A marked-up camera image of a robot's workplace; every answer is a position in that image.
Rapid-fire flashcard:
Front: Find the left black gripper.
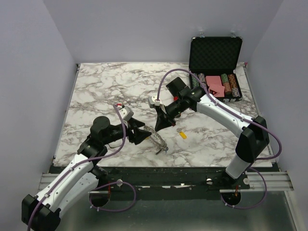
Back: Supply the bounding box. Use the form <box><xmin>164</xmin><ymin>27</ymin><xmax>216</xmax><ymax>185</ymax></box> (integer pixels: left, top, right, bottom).
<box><xmin>103</xmin><ymin>117</ymin><xmax>153</xmax><ymax>145</ymax></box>

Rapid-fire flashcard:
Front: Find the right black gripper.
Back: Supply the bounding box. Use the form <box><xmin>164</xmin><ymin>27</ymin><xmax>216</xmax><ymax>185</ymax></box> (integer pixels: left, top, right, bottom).
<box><xmin>154</xmin><ymin>97</ymin><xmax>185</xmax><ymax>131</ymax></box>

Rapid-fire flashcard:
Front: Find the yellow capped key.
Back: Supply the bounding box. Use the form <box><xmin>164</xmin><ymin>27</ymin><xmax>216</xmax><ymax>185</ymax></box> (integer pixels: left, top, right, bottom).
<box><xmin>177</xmin><ymin>128</ymin><xmax>187</xmax><ymax>139</ymax></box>

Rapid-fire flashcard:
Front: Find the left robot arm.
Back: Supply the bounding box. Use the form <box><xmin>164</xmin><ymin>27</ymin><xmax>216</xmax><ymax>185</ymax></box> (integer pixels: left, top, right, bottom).
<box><xmin>22</xmin><ymin>116</ymin><xmax>151</xmax><ymax>231</ymax></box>

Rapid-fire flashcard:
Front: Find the pink playing cards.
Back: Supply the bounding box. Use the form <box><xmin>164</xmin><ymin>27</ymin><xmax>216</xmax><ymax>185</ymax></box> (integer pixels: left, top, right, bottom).
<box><xmin>205</xmin><ymin>76</ymin><xmax>225</xmax><ymax>98</ymax></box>

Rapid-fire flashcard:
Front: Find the black poker chip case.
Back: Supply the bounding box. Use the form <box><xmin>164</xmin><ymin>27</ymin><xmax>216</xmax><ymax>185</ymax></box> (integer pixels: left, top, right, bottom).
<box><xmin>189</xmin><ymin>37</ymin><xmax>243</xmax><ymax>103</ymax></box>

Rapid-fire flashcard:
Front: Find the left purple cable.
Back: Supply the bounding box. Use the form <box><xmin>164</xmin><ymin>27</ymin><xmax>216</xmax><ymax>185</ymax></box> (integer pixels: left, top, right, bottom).
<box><xmin>26</xmin><ymin>103</ymin><xmax>137</xmax><ymax>231</ymax></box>

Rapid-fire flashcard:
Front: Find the purple cable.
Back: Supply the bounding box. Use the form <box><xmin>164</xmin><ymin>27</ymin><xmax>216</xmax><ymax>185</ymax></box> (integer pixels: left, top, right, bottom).
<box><xmin>156</xmin><ymin>68</ymin><xmax>282</xmax><ymax>209</ymax></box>
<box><xmin>26</xmin><ymin>103</ymin><xmax>137</xmax><ymax>231</ymax></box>

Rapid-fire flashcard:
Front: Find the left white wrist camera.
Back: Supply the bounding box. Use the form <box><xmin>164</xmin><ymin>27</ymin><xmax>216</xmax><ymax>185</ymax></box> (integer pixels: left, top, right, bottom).
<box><xmin>117</xmin><ymin>105</ymin><xmax>134</xmax><ymax>122</ymax></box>

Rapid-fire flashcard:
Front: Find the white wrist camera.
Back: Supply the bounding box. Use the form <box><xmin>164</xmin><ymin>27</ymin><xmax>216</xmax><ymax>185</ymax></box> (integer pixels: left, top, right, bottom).
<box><xmin>148</xmin><ymin>96</ymin><xmax>164</xmax><ymax>109</ymax></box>
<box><xmin>117</xmin><ymin>105</ymin><xmax>134</xmax><ymax>122</ymax></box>

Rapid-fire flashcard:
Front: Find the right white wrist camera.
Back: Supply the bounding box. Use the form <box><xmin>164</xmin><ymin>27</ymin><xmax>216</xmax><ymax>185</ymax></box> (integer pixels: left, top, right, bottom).
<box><xmin>148</xmin><ymin>96</ymin><xmax>164</xmax><ymax>109</ymax></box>

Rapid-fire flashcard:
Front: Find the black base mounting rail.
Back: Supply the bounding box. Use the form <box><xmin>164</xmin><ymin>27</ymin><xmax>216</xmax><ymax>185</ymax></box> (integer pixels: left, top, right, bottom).
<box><xmin>90</xmin><ymin>167</ymin><xmax>250</xmax><ymax>203</ymax></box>

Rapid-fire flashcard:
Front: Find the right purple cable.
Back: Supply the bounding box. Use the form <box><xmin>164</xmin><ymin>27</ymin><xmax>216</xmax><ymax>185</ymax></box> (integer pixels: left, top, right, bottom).
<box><xmin>156</xmin><ymin>68</ymin><xmax>282</xmax><ymax>209</ymax></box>

